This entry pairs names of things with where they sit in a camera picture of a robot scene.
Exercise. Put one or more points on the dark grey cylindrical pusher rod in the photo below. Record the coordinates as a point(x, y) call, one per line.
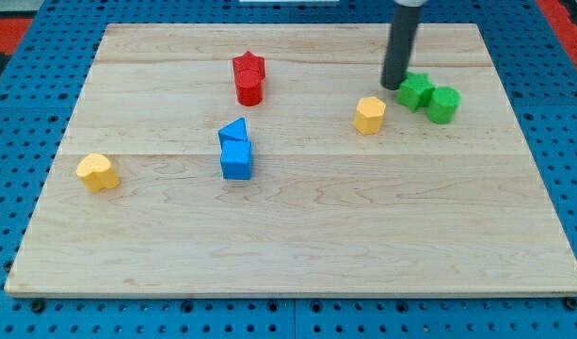
point(406, 16)

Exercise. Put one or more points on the yellow hexagon block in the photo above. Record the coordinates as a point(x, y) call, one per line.
point(369, 115)

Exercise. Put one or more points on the yellow heart block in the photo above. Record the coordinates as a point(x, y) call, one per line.
point(97, 173)

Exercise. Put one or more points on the green star block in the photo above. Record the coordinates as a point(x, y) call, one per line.
point(415, 91)

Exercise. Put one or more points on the green cylinder block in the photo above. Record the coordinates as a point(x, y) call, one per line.
point(443, 105)

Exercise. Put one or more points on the red star block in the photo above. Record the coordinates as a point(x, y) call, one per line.
point(249, 61)

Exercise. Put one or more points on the red cylinder block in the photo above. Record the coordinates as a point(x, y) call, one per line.
point(249, 87)

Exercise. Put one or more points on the blue triangle block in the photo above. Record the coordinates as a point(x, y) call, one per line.
point(234, 131)

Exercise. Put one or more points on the blue cube block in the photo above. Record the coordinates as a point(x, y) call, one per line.
point(236, 160)

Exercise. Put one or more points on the light wooden board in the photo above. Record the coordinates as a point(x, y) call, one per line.
point(418, 210)

